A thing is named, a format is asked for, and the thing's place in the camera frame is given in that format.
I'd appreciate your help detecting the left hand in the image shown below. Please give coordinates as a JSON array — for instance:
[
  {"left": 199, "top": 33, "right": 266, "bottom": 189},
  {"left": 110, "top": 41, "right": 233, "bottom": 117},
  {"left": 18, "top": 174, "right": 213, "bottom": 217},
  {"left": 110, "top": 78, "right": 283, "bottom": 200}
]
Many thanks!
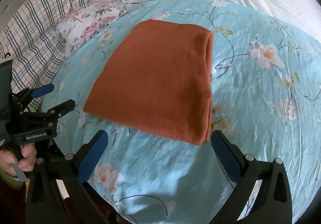
[{"left": 0, "top": 142, "right": 38, "bottom": 178}]

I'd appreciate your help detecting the light blue floral quilt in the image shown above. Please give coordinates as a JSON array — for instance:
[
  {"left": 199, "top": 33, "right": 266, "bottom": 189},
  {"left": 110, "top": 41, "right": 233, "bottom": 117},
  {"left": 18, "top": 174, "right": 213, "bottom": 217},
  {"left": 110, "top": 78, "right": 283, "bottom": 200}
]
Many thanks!
[{"left": 41, "top": 0, "right": 320, "bottom": 223}]

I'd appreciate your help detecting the left forearm sleeve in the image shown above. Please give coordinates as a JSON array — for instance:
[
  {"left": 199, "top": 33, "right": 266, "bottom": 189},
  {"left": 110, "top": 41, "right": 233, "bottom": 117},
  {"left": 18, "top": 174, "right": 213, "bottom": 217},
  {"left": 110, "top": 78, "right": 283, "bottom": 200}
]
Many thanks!
[{"left": 0, "top": 169, "right": 26, "bottom": 224}]

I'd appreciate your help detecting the plaid checkered blanket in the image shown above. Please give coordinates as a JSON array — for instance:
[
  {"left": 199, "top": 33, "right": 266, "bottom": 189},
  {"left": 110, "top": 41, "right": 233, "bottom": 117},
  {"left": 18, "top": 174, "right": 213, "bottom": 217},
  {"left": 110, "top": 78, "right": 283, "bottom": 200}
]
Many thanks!
[{"left": 1, "top": 0, "right": 89, "bottom": 93}]

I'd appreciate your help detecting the black camera box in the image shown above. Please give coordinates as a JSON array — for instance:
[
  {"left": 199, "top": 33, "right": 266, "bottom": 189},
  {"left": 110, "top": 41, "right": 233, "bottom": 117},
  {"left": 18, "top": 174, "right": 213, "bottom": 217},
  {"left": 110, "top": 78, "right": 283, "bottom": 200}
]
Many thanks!
[{"left": 0, "top": 56, "right": 12, "bottom": 110}]

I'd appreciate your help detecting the rust orange knit garment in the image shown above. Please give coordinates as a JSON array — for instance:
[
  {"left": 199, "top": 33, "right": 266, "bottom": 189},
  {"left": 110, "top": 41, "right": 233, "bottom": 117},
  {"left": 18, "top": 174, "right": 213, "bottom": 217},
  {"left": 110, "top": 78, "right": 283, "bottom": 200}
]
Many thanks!
[{"left": 83, "top": 19, "right": 214, "bottom": 145}]

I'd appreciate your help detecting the white pink floral pillow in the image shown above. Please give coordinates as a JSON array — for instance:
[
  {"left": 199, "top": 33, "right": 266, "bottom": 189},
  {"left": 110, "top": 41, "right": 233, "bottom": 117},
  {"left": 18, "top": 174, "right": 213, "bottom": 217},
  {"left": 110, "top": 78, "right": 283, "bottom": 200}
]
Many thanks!
[{"left": 56, "top": 0, "right": 133, "bottom": 57}]

